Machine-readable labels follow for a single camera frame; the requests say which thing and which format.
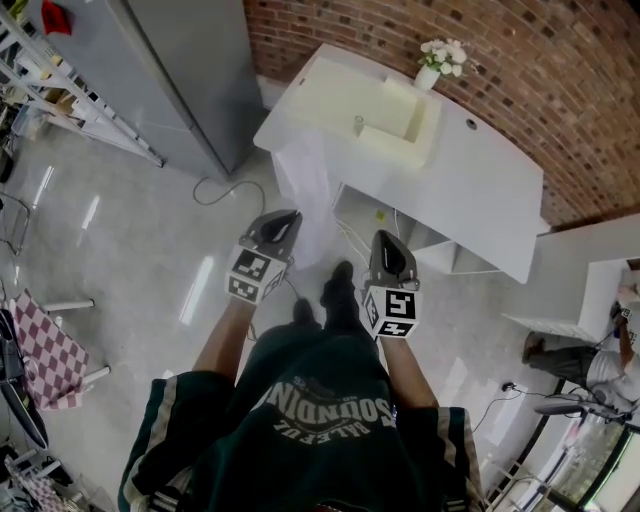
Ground white-legged table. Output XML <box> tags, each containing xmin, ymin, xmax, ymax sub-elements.
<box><xmin>42</xmin><ymin>298</ymin><xmax>112</xmax><ymax>385</ymax></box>

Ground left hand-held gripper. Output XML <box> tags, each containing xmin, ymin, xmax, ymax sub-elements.
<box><xmin>224</xmin><ymin>208</ymin><xmax>305</xmax><ymax>306</ymax></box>

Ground red cloth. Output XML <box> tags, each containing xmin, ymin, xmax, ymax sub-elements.
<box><xmin>40</xmin><ymin>0</ymin><xmax>77</xmax><ymax>37</ymax></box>

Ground white vase with white flowers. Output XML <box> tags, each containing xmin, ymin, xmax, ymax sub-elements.
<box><xmin>413</xmin><ymin>38</ymin><xmax>474</xmax><ymax>93</ymax></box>

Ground tall grey metal cabinet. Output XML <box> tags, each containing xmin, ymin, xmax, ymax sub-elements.
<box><xmin>29</xmin><ymin>0</ymin><xmax>269</xmax><ymax>183</ymax></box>

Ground white floor cable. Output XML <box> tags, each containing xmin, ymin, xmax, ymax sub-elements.
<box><xmin>333</xmin><ymin>209</ymin><xmax>402</xmax><ymax>257</ymax></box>

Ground person's right leg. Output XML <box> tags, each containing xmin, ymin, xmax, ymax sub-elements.
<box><xmin>319</xmin><ymin>259</ymin><xmax>377</xmax><ymax>347</ymax></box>

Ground cream box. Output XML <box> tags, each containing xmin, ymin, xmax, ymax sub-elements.
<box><xmin>273</xmin><ymin>55</ymin><xmax>444</xmax><ymax>172</ymax></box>

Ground grey floor cable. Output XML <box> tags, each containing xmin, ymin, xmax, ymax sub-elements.
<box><xmin>192</xmin><ymin>177</ymin><xmax>267</xmax><ymax>212</ymax></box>

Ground white desk with drawers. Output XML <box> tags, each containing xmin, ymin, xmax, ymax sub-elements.
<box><xmin>253</xmin><ymin>42</ymin><xmax>551</xmax><ymax>287</ymax></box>

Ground person's left forearm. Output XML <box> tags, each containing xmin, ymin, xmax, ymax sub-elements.
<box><xmin>192</xmin><ymin>299</ymin><xmax>262</xmax><ymax>387</ymax></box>

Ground black framed window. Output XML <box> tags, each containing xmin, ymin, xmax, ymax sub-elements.
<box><xmin>492</xmin><ymin>414</ymin><xmax>640</xmax><ymax>512</ymax></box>

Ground person's left leg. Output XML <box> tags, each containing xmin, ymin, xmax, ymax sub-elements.
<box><xmin>292</xmin><ymin>298</ymin><xmax>324</xmax><ymax>332</ymax></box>

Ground white cloth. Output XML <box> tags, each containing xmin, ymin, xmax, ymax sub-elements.
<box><xmin>272</xmin><ymin>130</ymin><xmax>338</xmax><ymax>272</ymax></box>

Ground person's right forearm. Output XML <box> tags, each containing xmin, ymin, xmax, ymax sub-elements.
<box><xmin>382</xmin><ymin>337</ymin><xmax>442</xmax><ymax>409</ymax></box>

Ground white open shelf unit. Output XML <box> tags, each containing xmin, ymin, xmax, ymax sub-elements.
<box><xmin>0</xmin><ymin>0</ymin><xmax>164</xmax><ymax>169</ymax></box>

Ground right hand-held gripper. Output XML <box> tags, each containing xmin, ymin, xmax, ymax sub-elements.
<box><xmin>360</xmin><ymin>229</ymin><xmax>424</xmax><ymax>342</ymax></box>

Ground low white cabinet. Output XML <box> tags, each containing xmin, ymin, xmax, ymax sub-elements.
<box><xmin>502</xmin><ymin>259</ymin><xmax>632</xmax><ymax>345</ymax></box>

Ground pink checkered cloth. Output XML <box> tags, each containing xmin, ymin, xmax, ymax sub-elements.
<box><xmin>9</xmin><ymin>290</ymin><xmax>92</xmax><ymax>413</ymax></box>

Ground person's green printed shirt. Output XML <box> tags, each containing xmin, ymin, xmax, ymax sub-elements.
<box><xmin>118</xmin><ymin>324</ymin><xmax>484</xmax><ymax>512</ymax></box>

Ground person's leg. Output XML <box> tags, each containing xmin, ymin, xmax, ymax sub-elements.
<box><xmin>292</xmin><ymin>298</ymin><xmax>324</xmax><ymax>332</ymax></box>
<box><xmin>319</xmin><ymin>259</ymin><xmax>377</xmax><ymax>347</ymax></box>

